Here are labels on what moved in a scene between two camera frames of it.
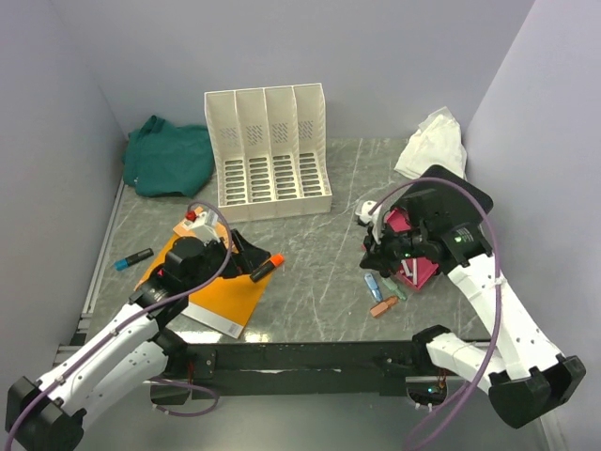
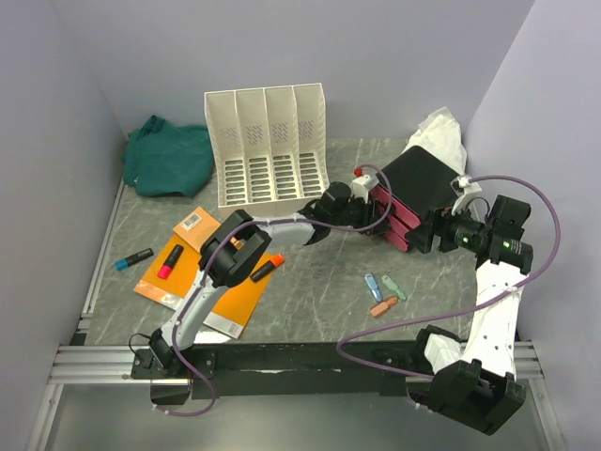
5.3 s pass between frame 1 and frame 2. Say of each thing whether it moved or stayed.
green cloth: stayed
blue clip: stayed
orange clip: stayed
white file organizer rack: stayed
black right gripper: moved
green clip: stayed
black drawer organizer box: moved
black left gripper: moved
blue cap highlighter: stayed
